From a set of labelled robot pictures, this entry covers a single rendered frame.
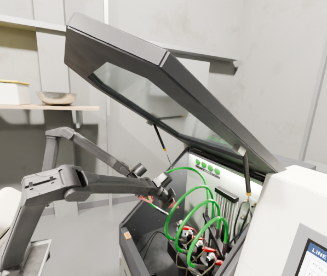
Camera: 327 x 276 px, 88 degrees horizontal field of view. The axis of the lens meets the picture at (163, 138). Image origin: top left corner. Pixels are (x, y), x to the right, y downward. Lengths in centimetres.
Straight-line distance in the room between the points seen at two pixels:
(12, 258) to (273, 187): 87
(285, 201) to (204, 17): 314
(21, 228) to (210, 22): 345
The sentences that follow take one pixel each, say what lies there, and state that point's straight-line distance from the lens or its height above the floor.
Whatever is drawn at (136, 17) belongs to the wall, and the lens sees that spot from 302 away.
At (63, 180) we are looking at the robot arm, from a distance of 55.
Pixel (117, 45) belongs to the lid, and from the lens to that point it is 38.
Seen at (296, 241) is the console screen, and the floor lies 139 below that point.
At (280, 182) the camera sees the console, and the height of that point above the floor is 154.
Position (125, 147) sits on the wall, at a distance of 288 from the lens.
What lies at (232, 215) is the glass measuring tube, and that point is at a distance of 114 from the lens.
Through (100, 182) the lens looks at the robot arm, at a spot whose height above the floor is 153.
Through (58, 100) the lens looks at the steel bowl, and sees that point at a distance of 224.
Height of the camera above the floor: 179
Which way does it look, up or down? 12 degrees down
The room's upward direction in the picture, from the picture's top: 3 degrees clockwise
